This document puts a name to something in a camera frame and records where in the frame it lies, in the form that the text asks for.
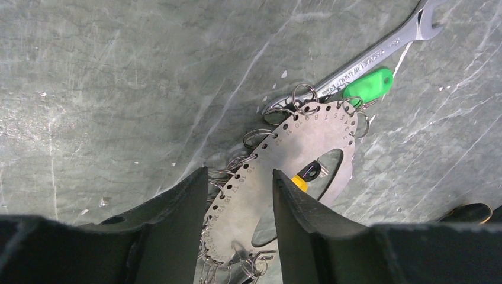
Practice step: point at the green key tag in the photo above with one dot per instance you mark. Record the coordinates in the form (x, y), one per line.
(369, 87)

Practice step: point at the metal key organizer plate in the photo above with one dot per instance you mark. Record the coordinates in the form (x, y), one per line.
(227, 248)

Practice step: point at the silver wrench near plate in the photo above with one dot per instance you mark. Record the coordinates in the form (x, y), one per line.
(418, 27)

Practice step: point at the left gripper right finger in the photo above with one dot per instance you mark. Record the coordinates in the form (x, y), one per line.
(316, 244)

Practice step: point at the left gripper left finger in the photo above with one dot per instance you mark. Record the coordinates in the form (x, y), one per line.
(165, 232)

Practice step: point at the right orange black screwdriver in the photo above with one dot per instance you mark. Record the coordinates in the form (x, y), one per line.
(478, 213)

